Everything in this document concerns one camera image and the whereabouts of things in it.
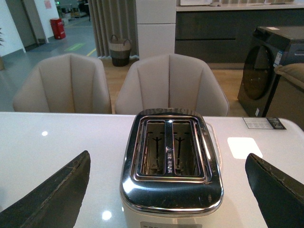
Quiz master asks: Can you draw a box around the beige chair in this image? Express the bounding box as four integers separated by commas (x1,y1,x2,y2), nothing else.
115,54,229,116
13,53,112,114

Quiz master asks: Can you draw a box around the woven laundry basket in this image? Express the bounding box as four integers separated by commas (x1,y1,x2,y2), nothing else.
109,35,132,67

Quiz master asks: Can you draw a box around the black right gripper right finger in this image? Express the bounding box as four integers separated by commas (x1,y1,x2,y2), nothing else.
245,153,304,228

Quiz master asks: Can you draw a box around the red fire extinguisher box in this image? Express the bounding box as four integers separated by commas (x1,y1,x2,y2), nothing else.
50,18,66,39

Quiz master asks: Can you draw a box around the dark kitchen counter cabinet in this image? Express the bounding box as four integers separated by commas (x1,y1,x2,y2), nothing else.
175,8,304,63

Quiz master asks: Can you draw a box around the white tall cabinet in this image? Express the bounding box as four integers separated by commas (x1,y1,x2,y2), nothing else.
135,0,177,60

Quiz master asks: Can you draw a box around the dark washing machine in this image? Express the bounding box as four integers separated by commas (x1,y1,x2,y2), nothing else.
237,26,304,117

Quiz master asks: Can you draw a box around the beige chair left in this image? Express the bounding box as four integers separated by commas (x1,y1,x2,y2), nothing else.
13,53,112,114

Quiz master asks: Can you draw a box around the white chrome-top toaster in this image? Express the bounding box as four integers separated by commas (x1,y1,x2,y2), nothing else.
120,108,224,228

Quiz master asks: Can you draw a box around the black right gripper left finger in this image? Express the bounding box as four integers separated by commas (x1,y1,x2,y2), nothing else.
0,151,91,228

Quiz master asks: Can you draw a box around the table label sticker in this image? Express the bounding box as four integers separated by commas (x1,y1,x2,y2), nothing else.
243,117,286,130

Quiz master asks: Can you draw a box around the beige chair right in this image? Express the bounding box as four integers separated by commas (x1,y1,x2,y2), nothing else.
115,54,229,116

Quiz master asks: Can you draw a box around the beige curtain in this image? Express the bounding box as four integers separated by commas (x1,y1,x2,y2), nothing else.
88,0,138,57

